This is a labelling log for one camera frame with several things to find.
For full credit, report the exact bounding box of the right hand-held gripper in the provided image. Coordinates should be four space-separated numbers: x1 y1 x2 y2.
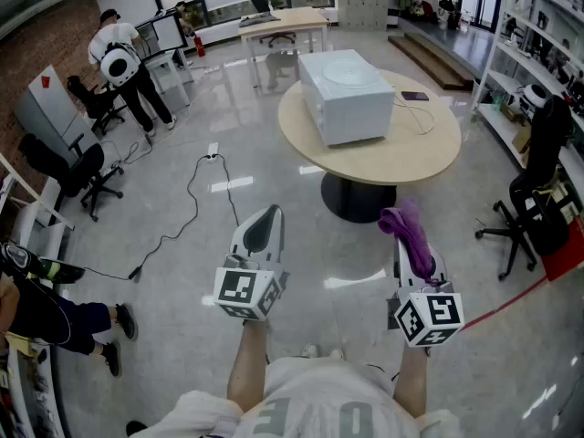
386 238 465 349

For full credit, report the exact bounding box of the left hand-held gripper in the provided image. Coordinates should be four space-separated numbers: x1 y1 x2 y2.
212 203 289 324

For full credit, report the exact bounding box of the purple cloth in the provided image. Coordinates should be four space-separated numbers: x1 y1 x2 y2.
377 198 438 287

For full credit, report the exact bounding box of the clear glass round plate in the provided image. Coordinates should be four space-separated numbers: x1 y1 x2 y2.
320 59 382 89

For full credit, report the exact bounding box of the person's right forearm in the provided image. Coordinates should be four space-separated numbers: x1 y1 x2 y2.
391 344 433 417

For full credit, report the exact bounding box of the person's left forearm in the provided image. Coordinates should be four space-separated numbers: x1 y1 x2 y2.
226 319 270 412

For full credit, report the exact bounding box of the white microwave oven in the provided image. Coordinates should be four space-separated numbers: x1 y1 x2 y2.
297 48 396 149

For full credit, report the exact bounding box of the round wooden table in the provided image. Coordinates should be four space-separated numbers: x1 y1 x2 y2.
277 68 463 224

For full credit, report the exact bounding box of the black office chair with jacket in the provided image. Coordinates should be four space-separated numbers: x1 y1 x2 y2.
474 93 574 282

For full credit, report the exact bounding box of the cardboard box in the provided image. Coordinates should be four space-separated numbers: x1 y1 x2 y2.
510 120 533 154

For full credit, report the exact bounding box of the person's white printed shirt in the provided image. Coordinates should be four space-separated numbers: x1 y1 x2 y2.
141 356 462 438

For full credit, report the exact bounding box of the small white table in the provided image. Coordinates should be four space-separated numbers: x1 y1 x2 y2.
143 47 195 109

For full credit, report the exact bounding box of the white shelf rack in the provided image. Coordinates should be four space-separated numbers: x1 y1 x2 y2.
469 0 584 209

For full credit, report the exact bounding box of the white round pod backpack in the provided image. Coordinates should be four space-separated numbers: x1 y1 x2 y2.
99 41 141 89
519 83 547 109

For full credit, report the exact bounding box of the wooden step platform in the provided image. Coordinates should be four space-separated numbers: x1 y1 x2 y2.
387 31 475 92

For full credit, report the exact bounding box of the grey garment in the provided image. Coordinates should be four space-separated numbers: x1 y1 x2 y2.
239 12 280 27

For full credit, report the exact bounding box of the rectangular wooden table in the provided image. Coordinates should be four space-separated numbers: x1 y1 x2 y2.
237 6 329 89

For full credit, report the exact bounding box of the black framed display cabinet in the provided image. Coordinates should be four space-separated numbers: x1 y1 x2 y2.
135 10 188 58

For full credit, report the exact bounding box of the grey cabinet with red sticker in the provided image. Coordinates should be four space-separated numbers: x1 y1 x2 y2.
13 65 99 154

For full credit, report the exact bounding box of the long black floor cable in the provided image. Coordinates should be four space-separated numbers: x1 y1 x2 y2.
84 152 241 282

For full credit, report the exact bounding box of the white charging cable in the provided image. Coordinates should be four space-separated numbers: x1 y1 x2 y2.
394 96 437 136

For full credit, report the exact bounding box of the white metal desk frame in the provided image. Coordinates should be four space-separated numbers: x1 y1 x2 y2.
0 152 77 255

